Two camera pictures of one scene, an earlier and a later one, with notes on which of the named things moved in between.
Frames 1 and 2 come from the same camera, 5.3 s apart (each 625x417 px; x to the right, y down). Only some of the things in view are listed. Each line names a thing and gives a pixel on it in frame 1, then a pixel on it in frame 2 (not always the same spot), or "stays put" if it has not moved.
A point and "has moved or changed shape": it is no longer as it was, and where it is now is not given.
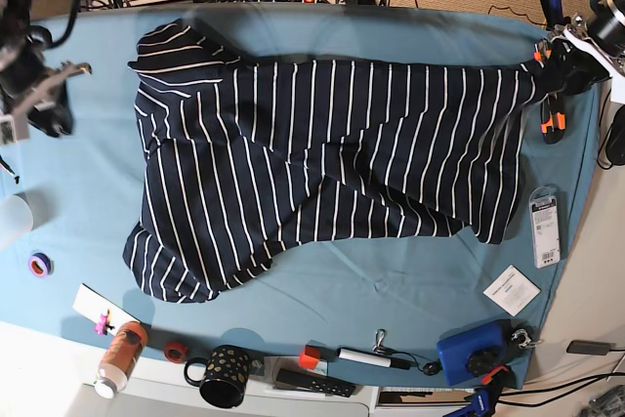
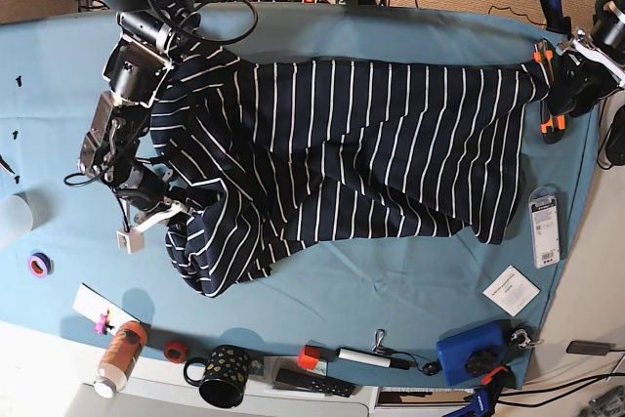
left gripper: [25, 67] to [150, 192]
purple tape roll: [40, 266] stays put
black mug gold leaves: [227, 373] stays put
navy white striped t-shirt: [244, 156] has moved or changed shape
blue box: [474, 353] stays put
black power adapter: [591, 348] stays put
